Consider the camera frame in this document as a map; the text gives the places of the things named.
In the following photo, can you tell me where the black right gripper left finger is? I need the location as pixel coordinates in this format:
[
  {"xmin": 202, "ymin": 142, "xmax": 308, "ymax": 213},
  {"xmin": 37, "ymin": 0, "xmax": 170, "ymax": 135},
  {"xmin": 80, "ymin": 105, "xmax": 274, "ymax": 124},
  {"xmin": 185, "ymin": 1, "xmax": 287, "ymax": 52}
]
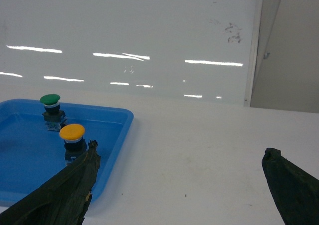
[{"xmin": 0, "ymin": 140, "xmax": 101, "ymax": 225}]

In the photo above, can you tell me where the green mushroom push button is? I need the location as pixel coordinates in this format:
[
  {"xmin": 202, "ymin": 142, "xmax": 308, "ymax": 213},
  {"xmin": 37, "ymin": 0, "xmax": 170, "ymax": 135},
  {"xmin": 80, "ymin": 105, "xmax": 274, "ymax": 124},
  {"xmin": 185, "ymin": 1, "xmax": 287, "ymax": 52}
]
[{"xmin": 39, "ymin": 94, "xmax": 67, "ymax": 131}]

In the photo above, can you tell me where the white board panel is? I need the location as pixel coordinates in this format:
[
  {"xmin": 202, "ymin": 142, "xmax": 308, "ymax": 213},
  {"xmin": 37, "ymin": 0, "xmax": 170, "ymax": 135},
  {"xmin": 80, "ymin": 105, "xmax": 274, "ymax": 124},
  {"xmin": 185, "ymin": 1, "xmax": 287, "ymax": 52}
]
[{"xmin": 0, "ymin": 0, "xmax": 262, "ymax": 106}]

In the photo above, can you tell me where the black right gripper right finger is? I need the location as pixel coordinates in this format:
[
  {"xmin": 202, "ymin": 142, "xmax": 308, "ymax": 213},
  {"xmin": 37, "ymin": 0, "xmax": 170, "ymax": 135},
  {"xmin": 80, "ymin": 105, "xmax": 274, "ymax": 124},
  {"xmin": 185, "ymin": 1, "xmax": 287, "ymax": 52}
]
[{"xmin": 262, "ymin": 148, "xmax": 319, "ymax": 225}]

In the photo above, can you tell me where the blue plastic tray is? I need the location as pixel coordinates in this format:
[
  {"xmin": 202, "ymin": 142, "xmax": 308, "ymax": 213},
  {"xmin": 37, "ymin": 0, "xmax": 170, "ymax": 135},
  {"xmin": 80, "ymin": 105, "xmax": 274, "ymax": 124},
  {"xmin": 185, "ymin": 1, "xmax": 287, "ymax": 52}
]
[{"xmin": 0, "ymin": 99, "xmax": 134, "ymax": 206}]

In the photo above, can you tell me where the yellow mushroom push button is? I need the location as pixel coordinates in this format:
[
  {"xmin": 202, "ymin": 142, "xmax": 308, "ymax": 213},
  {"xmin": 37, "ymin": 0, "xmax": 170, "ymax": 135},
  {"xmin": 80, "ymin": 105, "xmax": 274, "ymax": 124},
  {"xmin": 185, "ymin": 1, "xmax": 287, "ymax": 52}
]
[{"xmin": 59, "ymin": 124, "xmax": 87, "ymax": 166}]

